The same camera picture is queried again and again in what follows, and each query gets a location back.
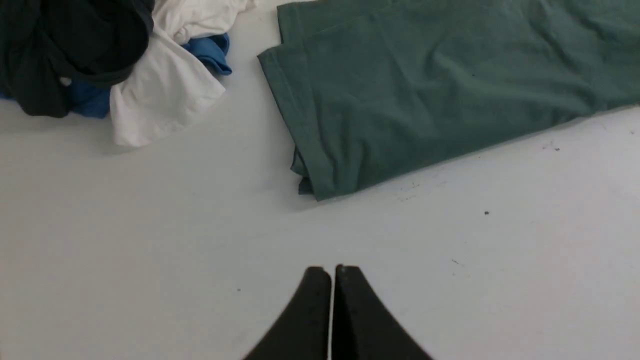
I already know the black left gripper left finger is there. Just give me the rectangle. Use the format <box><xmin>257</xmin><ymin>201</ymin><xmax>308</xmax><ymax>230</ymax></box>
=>
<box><xmin>245</xmin><ymin>266</ymin><xmax>332</xmax><ymax>360</ymax></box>

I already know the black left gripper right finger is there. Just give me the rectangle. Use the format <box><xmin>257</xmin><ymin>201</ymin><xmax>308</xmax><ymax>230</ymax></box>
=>
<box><xmin>331</xmin><ymin>264</ymin><xmax>431</xmax><ymax>360</ymax></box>

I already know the green long-sleeved shirt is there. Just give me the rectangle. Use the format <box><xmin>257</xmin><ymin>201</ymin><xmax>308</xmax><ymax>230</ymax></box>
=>
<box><xmin>258</xmin><ymin>0</ymin><xmax>640</xmax><ymax>201</ymax></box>

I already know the white crumpled shirt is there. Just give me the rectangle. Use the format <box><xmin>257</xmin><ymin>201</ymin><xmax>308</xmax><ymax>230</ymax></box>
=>
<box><xmin>109</xmin><ymin>0</ymin><xmax>258</xmax><ymax>148</ymax></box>

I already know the blue crumpled garment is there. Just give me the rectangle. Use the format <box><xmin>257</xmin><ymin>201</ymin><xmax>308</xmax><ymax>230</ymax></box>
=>
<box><xmin>0</xmin><ymin>33</ymin><xmax>233</xmax><ymax>119</ymax></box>

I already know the black crumpled garment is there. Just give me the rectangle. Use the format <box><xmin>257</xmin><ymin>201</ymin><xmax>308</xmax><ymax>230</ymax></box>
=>
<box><xmin>0</xmin><ymin>0</ymin><xmax>156</xmax><ymax>118</ymax></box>

